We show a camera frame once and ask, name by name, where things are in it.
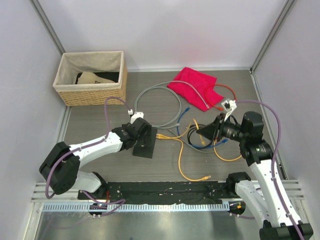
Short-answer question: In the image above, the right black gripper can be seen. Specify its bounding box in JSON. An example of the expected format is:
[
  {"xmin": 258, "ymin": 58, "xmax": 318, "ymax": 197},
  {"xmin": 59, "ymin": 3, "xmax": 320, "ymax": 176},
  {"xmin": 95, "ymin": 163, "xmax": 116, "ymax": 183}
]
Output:
[{"xmin": 197, "ymin": 112, "xmax": 249, "ymax": 143}]

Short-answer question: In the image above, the black network switch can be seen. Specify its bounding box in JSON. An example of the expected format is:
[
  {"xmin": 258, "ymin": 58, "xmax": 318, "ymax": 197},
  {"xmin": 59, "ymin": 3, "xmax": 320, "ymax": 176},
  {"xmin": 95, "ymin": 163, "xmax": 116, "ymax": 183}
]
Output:
[{"xmin": 132, "ymin": 127, "xmax": 158, "ymax": 159}]

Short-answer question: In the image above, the orange red ethernet cable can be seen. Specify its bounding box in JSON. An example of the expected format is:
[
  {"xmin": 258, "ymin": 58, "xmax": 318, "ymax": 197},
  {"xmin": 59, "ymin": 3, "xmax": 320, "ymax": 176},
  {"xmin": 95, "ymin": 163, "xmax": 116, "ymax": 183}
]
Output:
[{"xmin": 204, "ymin": 83, "xmax": 238, "ymax": 111}]

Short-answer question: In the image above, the blue ethernet cable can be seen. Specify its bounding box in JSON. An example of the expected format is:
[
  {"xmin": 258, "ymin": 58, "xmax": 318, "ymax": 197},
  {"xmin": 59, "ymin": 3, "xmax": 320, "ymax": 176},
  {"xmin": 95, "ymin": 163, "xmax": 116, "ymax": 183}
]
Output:
[{"xmin": 176, "ymin": 106, "xmax": 228, "ymax": 148}]

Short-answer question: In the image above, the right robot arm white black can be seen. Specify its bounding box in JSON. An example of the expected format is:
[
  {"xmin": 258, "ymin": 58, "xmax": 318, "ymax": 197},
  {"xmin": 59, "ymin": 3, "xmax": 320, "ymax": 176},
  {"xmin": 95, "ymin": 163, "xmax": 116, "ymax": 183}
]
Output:
[{"xmin": 197, "ymin": 111, "xmax": 314, "ymax": 240}]

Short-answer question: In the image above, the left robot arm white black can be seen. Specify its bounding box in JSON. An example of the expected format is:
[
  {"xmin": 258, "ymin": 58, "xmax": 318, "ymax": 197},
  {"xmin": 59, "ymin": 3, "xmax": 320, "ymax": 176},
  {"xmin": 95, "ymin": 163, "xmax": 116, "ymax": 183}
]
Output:
[{"xmin": 39, "ymin": 117, "xmax": 158, "ymax": 200}]

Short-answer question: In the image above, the pink folded cloth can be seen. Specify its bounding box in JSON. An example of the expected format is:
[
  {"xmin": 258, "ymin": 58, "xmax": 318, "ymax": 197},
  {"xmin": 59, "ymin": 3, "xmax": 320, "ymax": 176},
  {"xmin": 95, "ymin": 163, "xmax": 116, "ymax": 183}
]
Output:
[{"xmin": 167, "ymin": 67, "xmax": 224, "ymax": 112}]

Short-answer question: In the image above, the beige cloth in basket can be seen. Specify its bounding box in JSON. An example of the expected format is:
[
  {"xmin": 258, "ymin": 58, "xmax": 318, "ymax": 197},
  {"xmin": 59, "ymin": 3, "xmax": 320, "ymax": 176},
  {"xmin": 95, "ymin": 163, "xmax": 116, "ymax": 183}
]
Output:
[{"xmin": 75, "ymin": 71, "xmax": 119, "ymax": 84}]

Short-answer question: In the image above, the wicker basket with liner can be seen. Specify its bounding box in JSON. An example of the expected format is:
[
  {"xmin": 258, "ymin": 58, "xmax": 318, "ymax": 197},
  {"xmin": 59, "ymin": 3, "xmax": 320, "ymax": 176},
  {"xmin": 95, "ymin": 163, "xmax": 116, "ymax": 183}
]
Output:
[{"xmin": 53, "ymin": 50, "xmax": 128, "ymax": 107}]

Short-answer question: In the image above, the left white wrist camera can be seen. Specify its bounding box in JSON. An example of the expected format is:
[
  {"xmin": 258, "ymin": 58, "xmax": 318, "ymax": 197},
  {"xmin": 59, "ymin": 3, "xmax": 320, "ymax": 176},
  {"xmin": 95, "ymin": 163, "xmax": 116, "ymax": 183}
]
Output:
[{"xmin": 127, "ymin": 109, "xmax": 144, "ymax": 124}]

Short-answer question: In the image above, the black ethernet cable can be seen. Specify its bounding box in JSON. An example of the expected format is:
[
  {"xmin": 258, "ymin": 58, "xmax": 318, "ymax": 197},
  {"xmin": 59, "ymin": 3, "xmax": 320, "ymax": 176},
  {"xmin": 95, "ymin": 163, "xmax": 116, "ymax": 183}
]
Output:
[{"xmin": 186, "ymin": 123, "xmax": 218, "ymax": 148}]

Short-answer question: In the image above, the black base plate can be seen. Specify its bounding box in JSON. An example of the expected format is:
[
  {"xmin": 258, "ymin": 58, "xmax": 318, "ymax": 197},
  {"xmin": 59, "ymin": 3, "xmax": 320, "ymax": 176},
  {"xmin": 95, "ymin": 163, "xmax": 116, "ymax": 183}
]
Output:
[{"xmin": 90, "ymin": 181, "xmax": 239, "ymax": 205}]

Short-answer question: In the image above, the white slotted cable duct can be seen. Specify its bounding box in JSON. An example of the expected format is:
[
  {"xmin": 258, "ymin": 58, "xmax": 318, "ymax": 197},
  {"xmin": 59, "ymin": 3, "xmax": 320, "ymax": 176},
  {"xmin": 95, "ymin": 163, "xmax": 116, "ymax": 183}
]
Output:
[{"xmin": 42, "ymin": 201, "xmax": 230, "ymax": 213}]

